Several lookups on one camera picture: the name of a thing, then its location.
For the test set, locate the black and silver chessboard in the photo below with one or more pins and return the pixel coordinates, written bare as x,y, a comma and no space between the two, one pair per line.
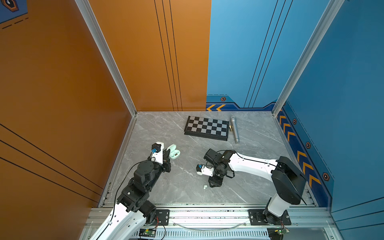
207,128

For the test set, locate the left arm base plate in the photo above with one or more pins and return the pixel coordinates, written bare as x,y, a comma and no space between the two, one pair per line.
158,216

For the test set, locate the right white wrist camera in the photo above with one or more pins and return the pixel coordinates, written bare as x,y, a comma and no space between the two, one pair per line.
204,170

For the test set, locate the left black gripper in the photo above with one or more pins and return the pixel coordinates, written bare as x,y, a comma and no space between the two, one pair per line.
165,162

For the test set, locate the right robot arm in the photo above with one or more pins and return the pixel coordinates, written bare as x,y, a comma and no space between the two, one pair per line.
289,181

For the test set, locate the green earbud charging case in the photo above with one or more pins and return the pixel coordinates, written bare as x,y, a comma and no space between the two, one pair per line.
174,153

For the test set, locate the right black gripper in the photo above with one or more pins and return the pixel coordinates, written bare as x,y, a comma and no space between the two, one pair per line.
214,183

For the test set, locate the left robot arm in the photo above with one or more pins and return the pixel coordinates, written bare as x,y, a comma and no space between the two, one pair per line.
132,209

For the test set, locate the green circuit board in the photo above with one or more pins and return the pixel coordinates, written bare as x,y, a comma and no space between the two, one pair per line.
279,231
147,233

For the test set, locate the left green circuit board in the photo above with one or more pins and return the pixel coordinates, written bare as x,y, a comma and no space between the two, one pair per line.
147,233

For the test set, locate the silver microphone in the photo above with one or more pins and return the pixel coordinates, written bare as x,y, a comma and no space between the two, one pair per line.
235,129

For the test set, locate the right green circuit board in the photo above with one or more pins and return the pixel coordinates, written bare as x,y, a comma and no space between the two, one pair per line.
279,231

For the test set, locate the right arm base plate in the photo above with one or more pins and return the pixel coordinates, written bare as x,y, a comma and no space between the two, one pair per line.
259,217

